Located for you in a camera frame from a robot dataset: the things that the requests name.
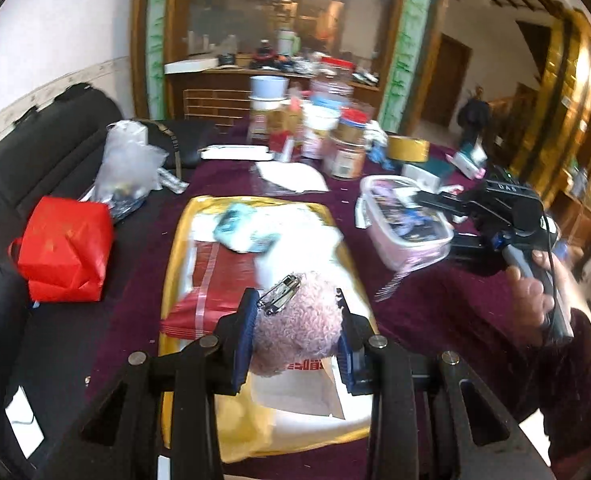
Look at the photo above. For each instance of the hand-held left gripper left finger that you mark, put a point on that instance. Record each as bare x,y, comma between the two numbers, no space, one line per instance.
243,345

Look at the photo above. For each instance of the teal box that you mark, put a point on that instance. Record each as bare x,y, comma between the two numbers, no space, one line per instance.
433,170

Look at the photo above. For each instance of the jar with brown contents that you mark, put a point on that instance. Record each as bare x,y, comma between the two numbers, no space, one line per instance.
348,150

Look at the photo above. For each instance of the clear plastic bag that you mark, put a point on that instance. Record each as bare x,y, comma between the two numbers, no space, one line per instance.
125,160

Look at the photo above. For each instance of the clear jar with red lid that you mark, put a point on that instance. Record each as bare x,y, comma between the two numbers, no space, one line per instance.
333,85

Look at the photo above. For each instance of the person's right forearm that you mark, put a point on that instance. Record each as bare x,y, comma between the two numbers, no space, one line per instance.
580,385

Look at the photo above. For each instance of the pale blue pot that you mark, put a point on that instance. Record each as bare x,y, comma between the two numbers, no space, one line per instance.
268,90

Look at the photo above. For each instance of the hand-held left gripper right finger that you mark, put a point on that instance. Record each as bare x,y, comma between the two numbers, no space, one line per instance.
348,360

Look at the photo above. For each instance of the white box on counter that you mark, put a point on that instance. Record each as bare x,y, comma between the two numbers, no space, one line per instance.
190,66

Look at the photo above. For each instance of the pink plush toy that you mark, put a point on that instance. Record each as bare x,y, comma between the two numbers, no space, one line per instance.
300,325

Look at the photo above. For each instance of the white packet with red print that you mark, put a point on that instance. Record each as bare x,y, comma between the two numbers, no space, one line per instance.
295,390

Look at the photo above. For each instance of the clear container with printed lid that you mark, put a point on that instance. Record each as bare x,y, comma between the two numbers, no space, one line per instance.
408,220

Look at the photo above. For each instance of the person's right hand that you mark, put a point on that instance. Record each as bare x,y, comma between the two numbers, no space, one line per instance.
533,300

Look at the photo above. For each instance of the white paper sheet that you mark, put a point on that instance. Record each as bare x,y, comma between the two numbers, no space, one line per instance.
295,177

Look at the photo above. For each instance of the white paper scrap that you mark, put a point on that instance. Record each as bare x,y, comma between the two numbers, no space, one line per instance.
23,415

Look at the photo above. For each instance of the light blue packet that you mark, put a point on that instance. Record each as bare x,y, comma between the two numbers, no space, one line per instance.
245,232

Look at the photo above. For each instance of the golden yellow tray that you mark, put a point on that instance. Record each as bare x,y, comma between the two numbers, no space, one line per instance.
185,270

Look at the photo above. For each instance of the red gift bag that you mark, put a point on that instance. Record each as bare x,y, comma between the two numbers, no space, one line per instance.
60,245

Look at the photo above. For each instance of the white tub with label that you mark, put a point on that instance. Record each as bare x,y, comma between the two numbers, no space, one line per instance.
318,132

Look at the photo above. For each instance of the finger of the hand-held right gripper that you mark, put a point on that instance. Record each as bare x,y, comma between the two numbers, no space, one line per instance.
450,202
475,255

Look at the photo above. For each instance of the flat white box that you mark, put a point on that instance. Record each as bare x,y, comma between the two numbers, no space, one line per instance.
235,151

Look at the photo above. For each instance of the yellow tape roll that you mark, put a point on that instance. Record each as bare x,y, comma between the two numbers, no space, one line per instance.
408,147

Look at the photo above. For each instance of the blister pack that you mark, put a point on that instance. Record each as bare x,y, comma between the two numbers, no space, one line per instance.
173,180

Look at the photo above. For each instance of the wooden glass cabinet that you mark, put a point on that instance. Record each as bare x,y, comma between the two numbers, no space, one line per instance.
285,20

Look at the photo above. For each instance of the pink and white box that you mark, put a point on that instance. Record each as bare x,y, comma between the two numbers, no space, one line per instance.
470,160

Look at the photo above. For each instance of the black sofa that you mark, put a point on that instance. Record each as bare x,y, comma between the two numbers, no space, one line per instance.
35,150

